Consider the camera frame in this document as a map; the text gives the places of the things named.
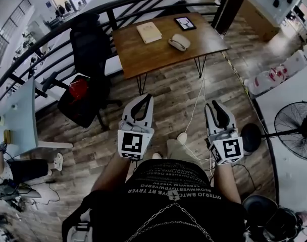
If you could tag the person's beige trouser leg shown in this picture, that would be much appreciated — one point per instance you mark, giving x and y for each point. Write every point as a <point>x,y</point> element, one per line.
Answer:
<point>180,151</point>

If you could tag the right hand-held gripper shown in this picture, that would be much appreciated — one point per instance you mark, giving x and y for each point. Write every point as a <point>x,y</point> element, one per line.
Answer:
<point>228,147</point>

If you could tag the cardboard box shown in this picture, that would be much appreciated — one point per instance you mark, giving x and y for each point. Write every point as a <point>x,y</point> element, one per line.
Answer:
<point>259,19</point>

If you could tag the black metal railing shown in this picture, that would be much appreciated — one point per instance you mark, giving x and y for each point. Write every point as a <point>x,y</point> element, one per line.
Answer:
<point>75,25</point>

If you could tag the cream hardcover book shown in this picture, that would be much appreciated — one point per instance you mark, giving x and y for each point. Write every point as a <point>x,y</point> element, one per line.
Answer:
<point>149,32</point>

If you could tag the white desk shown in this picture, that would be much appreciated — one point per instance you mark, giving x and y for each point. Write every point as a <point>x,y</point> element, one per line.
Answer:
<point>22,110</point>

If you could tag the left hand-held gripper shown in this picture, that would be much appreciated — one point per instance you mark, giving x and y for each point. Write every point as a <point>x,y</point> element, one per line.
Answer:
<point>137,127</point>

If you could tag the beige glasses case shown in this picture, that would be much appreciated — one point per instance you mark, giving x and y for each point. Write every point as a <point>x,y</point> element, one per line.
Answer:
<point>179,41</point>

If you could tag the black round stool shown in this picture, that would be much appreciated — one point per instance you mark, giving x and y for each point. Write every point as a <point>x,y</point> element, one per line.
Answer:
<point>267,215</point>

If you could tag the person's right forearm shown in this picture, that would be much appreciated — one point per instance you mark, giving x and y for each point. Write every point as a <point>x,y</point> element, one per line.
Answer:
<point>226,183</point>

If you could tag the yellow object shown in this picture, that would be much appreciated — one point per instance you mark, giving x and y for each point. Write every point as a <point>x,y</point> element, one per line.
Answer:
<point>7,136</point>

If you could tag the black office chair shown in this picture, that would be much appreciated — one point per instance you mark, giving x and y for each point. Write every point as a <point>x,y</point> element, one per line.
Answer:
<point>89,49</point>

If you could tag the person's white shoe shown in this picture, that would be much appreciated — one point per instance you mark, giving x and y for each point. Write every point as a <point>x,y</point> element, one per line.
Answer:
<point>157,155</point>
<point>59,161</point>
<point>182,137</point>

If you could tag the person's left forearm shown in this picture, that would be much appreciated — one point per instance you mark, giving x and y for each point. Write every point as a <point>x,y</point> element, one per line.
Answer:
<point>110,173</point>

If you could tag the black pillar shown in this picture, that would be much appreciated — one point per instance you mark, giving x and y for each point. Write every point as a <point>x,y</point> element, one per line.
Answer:
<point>230,6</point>

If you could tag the wooden table with hairpin legs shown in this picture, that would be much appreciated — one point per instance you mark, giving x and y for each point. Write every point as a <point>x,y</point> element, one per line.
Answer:
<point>153,57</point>

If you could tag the person's black printed shirt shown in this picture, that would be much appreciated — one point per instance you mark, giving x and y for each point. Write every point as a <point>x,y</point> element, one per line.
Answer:
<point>168,210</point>

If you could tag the black standing fan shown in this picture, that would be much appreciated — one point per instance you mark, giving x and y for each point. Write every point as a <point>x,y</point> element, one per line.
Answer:
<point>295,132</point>

